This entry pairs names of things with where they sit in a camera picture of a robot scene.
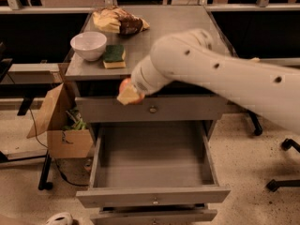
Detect black floor cable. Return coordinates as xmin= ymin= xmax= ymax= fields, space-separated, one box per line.
xmin=6 ymin=72 xmax=90 ymax=188

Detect green items in box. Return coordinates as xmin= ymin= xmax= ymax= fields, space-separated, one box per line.
xmin=63 ymin=108 xmax=87 ymax=130

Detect cardboard box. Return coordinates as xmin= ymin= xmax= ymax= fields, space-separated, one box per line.
xmin=27 ymin=83 xmax=93 ymax=158

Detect bottom grey drawer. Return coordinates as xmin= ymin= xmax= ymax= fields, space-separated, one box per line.
xmin=90 ymin=208 xmax=218 ymax=225

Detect red apple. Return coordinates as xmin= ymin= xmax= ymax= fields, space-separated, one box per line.
xmin=117 ymin=78 xmax=144 ymax=105

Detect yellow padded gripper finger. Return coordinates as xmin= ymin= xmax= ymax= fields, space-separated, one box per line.
xmin=117 ymin=84 xmax=140 ymax=105

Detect grey drawer cabinet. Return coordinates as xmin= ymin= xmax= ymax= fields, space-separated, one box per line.
xmin=67 ymin=6 xmax=230 ymax=225

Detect black office chair base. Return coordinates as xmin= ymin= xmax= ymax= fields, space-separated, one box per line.
xmin=265 ymin=138 xmax=300 ymax=193

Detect black table leg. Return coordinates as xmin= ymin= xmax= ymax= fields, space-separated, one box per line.
xmin=37 ymin=153 xmax=53 ymax=190

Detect open middle grey drawer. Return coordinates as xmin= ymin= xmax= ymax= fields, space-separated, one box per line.
xmin=77 ymin=121 xmax=230 ymax=208

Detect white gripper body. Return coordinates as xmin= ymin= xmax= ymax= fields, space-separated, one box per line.
xmin=131 ymin=55 xmax=171 ymax=96

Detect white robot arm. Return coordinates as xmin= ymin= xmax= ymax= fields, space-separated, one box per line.
xmin=117 ymin=29 xmax=300 ymax=134

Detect top grey drawer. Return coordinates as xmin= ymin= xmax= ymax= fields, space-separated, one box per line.
xmin=75 ymin=96 xmax=227 ymax=123

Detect green yellow sponge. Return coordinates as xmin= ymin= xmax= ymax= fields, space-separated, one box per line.
xmin=102 ymin=45 xmax=126 ymax=68

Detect white helmet on floor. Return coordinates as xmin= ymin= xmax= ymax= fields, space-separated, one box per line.
xmin=45 ymin=212 xmax=73 ymax=225

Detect white ceramic bowl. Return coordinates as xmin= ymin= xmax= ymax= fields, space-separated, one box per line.
xmin=70 ymin=32 xmax=107 ymax=61

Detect small yellow scrap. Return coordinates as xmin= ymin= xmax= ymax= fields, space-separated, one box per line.
xmin=250 ymin=57 xmax=260 ymax=62

